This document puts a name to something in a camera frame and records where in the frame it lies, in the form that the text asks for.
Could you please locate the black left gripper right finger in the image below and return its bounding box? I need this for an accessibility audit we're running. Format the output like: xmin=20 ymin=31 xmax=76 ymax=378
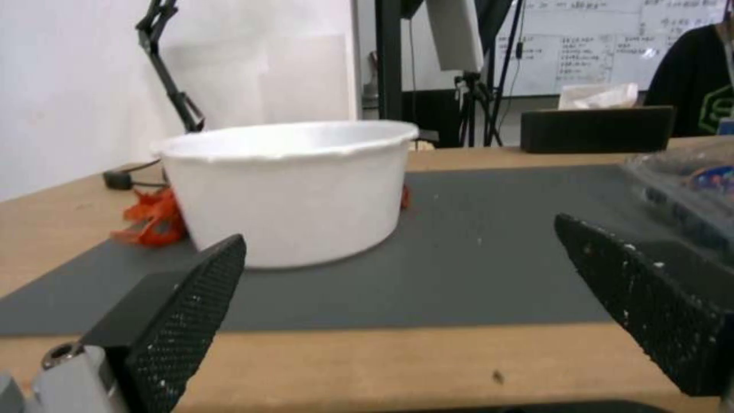
xmin=553 ymin=213 xmax=734 ymax=398

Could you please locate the person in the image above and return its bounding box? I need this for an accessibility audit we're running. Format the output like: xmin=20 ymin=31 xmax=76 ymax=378
xmin=643 ymin=24 xmax=734 ymax=138

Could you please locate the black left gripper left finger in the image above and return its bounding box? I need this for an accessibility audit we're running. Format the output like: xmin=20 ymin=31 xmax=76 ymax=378
xmin=0 ymin=233 xmax=248 ymax=413

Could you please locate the white foam takeout bowl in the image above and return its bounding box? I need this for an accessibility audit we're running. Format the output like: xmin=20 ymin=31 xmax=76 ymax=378
xmin=150 ymin=120 xmax=419 ymax=270

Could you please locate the orange plastic takeout bag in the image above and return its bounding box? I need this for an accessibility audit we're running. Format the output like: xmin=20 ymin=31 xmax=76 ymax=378
xmin=109 ymin=184 xmax=413 ymax=250

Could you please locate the black tissue box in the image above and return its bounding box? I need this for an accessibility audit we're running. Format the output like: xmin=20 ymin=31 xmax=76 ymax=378
xmin=520 ymin=106 xmax=677 ymax=153

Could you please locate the clear plastic takeout container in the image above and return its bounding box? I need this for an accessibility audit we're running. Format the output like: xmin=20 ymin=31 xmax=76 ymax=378
xmin=622 ymin=144 xmax=734 ymax=276

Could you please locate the black metal post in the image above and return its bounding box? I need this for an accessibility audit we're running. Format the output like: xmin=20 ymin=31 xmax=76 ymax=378
xmin=375 ymin=0 xmax=404 ymax=121

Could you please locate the black tripod stand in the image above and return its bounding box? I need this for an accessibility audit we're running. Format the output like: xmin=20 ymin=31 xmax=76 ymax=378
xmin=453 ymin=0 xmax=526 ymax=148

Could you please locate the black power adapter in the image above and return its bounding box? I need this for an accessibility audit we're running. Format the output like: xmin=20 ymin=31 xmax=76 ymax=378
xmin=102 ymin=170 xmax=134 ymax=189

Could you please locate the dark grey table mat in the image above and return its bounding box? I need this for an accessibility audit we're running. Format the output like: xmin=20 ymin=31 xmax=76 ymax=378
xmin=0 ymin=165 xmax=687 ymax=336

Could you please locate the whiteboard with writing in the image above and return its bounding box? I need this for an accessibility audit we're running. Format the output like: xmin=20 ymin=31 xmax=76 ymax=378
xmin=400 ymin=0 xmax=733 ymax=96

